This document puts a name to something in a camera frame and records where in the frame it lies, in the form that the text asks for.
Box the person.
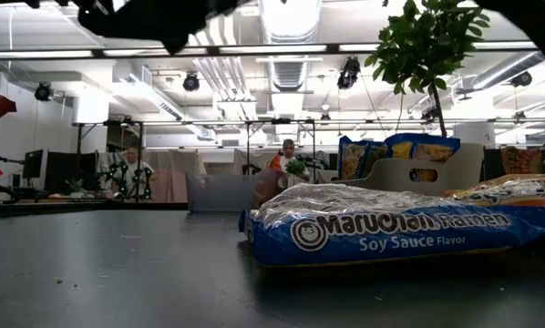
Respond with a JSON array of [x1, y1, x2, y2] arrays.
[[267, 138, 311, 188], [110, 144, 158, 201]]

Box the small green background plant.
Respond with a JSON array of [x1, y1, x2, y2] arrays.
[[284, 158, 306, 178]]

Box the dark grey translucent bin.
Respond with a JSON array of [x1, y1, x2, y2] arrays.
[[185, 171, 288, 214]]

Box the beige cloth divider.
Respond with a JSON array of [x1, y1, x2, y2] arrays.
[[97, 149, 208, 204]]

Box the black ceiling spotlight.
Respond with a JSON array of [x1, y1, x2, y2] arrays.
[[509, 70, 533, 88], [183, 72, 201, 92], [336, 56, 362, 90], [34, 80, 55, 102]]

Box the white plastic bin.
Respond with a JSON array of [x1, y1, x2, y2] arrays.
[[317, 143, 486, 198]]

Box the background robot arms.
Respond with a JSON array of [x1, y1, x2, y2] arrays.
[[103, 161, 155, 201]]

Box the green leafy plant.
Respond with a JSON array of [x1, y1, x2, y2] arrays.
[[363, 0, 492, 138]]

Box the black table mat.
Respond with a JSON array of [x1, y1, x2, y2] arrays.
[[0, 202, 545, 328]]

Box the white plant pot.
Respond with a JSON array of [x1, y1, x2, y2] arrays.
[[452, 122, 497, 149]]

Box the black background monitor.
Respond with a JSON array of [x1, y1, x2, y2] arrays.
[[22, 149, 98, 192]]

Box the orange patterned tapestry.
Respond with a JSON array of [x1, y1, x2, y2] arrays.
[[499, 145, 545, 175]]

